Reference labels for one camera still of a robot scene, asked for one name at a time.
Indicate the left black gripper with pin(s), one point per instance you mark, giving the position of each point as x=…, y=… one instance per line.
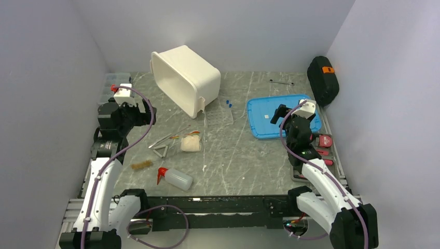
x=142, y=118

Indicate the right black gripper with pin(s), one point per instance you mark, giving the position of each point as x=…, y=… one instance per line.
x=281, y=112

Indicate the white plastic bin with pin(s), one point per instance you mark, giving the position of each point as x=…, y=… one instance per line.
x=186, y=78

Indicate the wash bottle red cap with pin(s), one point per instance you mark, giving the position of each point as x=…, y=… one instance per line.
x=175, y=178

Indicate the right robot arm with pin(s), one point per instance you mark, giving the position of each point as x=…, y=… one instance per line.
x=347, y=221

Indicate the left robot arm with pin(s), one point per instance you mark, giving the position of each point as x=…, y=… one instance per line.
x=97, y=226

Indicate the silver wrench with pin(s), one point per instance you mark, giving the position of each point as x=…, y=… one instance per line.
x=281, y=82

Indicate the glass stirring rod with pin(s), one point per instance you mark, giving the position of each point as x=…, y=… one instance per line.
x=180, y=131

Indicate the red tape measure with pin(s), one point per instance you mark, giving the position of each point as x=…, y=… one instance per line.
x=324, y=141

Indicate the grey tool set tray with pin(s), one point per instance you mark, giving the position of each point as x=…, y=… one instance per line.
x=328, y=155

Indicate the blue small cap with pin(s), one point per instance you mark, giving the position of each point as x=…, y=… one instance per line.
x=228, y=103

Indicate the brown test tube brush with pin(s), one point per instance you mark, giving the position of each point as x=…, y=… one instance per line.
x=141, y=165

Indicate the black tool case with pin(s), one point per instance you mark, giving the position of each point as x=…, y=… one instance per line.
x=323, y=80

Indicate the clear test tube rack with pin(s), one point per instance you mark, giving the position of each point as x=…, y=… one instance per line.
x=221, y=116

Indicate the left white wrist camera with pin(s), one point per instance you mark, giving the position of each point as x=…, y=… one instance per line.
x=123, y=95

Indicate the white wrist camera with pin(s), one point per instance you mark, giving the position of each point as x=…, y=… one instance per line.
x=123, y=95
x=307, y=109

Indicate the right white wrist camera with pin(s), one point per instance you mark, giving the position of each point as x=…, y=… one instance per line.
x=307, y=109

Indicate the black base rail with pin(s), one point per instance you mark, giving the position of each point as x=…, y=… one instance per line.
x=268, y=211

